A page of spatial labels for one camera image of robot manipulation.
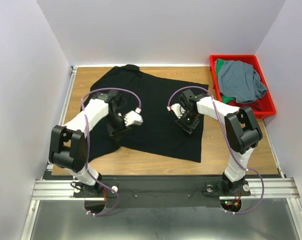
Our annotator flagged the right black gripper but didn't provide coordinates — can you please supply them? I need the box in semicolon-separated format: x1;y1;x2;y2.
173;110;199;138

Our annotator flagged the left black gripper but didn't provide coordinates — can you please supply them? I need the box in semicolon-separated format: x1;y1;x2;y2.
104;112;132;143

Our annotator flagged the black t shirt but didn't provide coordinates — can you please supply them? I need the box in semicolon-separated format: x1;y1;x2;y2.
89;64;204;163

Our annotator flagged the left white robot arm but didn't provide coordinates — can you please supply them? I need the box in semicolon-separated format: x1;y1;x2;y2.
48;89;130;197

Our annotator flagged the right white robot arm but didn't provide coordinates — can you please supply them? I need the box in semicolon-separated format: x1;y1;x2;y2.
167;86;263;195

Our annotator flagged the grey blue t shirt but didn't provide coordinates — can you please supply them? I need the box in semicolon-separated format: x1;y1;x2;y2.
217;60;267;104

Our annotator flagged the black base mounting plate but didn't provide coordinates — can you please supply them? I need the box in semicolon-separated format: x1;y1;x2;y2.
71;175;251;210

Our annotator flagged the green t shirt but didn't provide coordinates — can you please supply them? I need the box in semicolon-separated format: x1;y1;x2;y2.
214;58;233;104

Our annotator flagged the red plastic bin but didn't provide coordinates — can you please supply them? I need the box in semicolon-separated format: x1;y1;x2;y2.
209;54;277;120

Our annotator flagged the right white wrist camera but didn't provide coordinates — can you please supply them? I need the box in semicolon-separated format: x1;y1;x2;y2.
167;103;186;119

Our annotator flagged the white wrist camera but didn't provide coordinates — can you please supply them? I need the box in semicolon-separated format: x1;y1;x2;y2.
167;103;186;119
123;108;143;127

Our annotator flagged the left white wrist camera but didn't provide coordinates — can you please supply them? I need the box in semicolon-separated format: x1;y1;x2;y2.
123;108;143;127

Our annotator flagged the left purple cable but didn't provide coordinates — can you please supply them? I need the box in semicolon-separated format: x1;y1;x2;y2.
80;87;143;218

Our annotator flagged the purple cable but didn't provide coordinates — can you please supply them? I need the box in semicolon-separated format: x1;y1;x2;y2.
167;85;266;216
80;87;143;218

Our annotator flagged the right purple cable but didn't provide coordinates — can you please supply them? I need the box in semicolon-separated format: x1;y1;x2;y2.
167;85;266;216

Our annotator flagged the front aluminium extrusion rail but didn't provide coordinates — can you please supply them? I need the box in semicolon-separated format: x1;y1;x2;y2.
31;178;300;201

